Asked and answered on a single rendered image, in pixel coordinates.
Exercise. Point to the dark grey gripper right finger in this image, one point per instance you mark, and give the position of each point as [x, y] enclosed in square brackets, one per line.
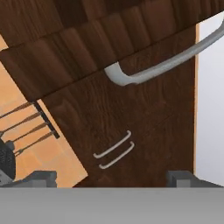
[180, 178]

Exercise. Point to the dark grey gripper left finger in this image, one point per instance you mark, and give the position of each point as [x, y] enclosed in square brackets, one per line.
[40, 178]

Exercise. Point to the dark wood closed cabinet door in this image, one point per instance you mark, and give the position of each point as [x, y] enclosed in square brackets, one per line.
[87, 128]
[145, 169]

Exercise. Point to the dark wood open cabinet door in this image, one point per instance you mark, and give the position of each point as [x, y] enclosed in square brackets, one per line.
[166, 90]

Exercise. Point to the dark wood ribbed cabinet body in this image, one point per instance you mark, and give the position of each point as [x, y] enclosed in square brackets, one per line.
[87, 40]

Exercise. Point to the black wall utensil rail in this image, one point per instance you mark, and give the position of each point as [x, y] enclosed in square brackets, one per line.
[46, 120]

